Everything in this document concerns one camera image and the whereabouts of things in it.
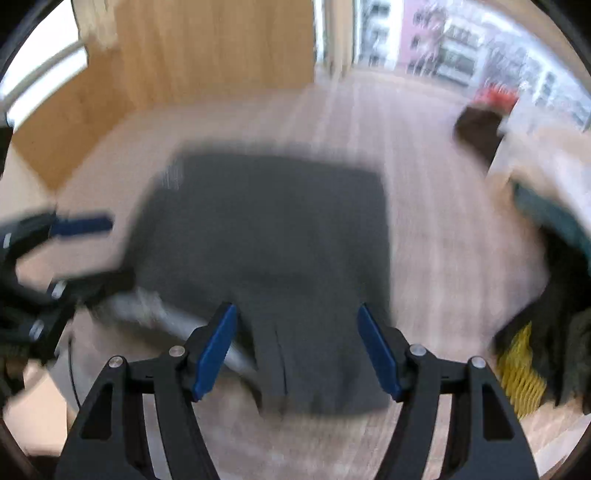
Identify light plywood board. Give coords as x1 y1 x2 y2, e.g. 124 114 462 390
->
111 0 324 112

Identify pink garment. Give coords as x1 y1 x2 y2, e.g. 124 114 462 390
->
475 88 520 112

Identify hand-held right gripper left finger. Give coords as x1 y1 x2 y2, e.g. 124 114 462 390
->
54 302 239 480

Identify cream window frame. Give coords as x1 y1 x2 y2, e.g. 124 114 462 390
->
0 0 591 139

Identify white cloth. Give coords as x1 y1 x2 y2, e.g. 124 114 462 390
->
487 124 591 213

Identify grey flower print t-shirt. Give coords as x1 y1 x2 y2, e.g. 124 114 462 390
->
106 148 393 416

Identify knotty pine plank board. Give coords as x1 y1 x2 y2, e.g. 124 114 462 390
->
9 41 139 192

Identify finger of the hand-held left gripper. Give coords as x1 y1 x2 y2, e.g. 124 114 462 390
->
46 270 137 308
46 211 115 243

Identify black cable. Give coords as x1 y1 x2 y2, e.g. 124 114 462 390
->
65 330 81 409

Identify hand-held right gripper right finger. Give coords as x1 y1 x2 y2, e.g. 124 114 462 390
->
358 303 540 480

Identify teal cloth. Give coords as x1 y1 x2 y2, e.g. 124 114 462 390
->
510 182 589 252

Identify dark brown garment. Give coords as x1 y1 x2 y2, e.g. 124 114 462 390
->
454 105 506 162

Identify plaid bed sheet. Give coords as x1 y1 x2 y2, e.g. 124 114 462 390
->
14 74 587 480

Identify apartment buildings outside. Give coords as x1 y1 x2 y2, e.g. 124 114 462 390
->
355 0 591 125

